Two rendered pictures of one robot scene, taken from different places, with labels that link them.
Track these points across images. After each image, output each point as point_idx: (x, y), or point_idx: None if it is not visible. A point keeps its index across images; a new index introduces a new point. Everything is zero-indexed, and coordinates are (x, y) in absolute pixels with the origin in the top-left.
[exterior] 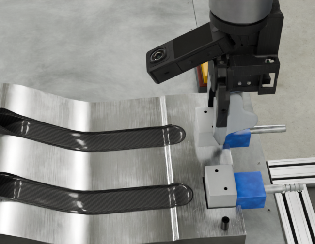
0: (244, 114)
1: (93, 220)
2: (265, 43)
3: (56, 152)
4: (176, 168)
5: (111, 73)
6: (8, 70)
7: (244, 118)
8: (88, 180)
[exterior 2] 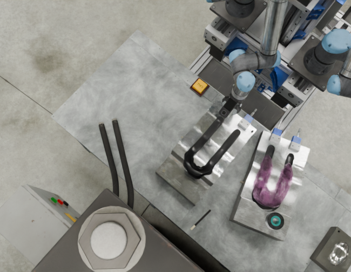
0: (240, 106)
1: (227, 153)
2: None
3: (205, 146)
4: (230, 127)
5: (173, 109)
6: (146, 132)
7: (240, 106)
8: (216, 145)
